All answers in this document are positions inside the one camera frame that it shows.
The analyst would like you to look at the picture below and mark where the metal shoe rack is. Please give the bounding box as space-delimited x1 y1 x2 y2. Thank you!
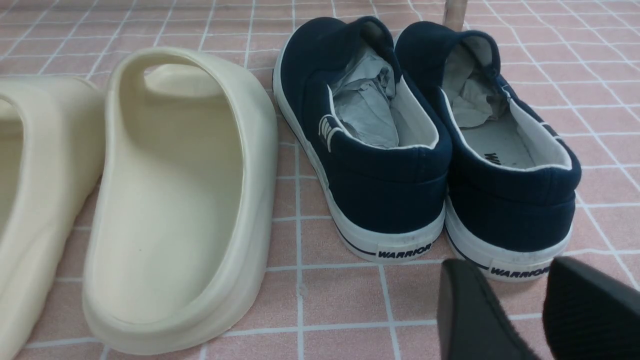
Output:
442 0 468 32

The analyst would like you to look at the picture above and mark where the navy canvas slip-on left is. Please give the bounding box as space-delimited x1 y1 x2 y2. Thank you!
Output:
272 16 452 264

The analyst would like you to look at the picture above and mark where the navy canvas slip-on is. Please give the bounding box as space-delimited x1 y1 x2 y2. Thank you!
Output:
272 16 452 264
394 21 582 283

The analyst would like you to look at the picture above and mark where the cream foam slide right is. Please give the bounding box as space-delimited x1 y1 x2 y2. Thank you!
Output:
82 47 279 356

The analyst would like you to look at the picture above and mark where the cream foam slide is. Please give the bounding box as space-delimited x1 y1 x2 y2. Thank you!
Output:
82 47 279 356
0 75 106 360

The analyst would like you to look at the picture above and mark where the pink checkered floor mat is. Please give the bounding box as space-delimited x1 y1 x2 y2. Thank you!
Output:
0 0 640 360

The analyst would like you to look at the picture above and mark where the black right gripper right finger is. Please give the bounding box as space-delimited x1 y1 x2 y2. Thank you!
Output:
542 256 640 360

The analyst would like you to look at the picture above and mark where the navy canvas slip-on right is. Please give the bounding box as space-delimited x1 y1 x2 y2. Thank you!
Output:
394 21 582 283

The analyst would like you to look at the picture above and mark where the cream foam slide left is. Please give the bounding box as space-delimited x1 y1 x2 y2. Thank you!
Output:
0 75 106 360

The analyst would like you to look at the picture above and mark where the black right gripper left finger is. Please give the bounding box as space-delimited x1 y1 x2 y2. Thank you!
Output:
437 259 539 360

